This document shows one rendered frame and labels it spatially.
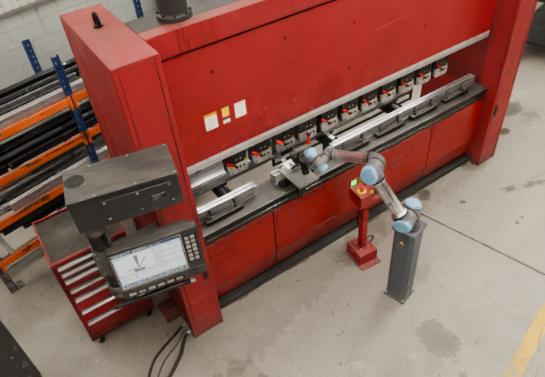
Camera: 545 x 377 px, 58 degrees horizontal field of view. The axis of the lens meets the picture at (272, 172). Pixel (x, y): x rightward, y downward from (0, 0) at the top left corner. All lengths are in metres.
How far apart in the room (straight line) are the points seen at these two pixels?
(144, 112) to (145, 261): 0.75
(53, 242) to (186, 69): 1.53
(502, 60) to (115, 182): 3.55
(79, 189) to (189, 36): 1.00
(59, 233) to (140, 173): 1.44
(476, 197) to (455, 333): 1.54
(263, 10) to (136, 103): 0.93
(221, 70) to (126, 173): 0.94
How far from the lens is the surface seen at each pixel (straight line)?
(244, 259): 3.84
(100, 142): 4.87
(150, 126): 2.65
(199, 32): 2.79
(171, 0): 2.77
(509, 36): 4.73
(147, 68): 2.51
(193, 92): 2.93
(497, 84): 4.93
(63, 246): 3.57
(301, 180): 3.57
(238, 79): 3.05
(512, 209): 5.07
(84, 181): 2.39
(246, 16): 2.92
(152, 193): 2.33
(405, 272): 3.86
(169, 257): 2.61
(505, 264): 4.59
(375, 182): 3.17
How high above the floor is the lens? 3.37
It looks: 41 degrees down
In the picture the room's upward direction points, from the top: 5 degrees counter-clockwise
